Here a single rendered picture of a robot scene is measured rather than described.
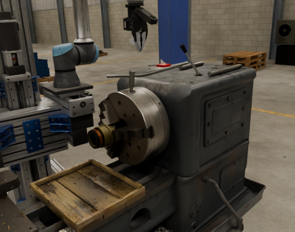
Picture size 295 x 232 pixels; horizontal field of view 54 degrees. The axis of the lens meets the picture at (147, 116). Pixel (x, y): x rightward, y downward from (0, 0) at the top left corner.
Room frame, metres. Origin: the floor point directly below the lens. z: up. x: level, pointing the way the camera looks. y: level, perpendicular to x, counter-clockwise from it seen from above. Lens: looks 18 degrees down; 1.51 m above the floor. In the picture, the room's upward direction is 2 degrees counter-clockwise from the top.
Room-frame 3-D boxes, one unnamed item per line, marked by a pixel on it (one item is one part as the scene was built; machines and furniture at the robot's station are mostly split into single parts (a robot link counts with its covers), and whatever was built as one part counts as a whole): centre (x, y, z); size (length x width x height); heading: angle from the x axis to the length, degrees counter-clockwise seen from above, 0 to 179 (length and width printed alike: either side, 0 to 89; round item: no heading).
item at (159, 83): (1.46, -0.21, 1.06); 0.59 x 0.48 x 0.39; 133
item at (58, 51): (1.68, 0.45, 1.33); 0.13 x 0.12 x 0.14; 132
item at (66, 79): (1.67, 0.46, 1.21); 0.15 x 0.15 x 0.10
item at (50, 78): (7.74, 3.17, 0.39); 1.20 x 0.80 x 0.79; 142
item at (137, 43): (1.39, 0.05, 1.41); 0.06 x 0.03 x 0.09; 45
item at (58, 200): (1.00, 0.25, 0.89); 0.36 x 0.30 x 0.04; 43
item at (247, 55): (8.78, -2.97, 0.22); 1.25 x 0.86 x 0.44; 137
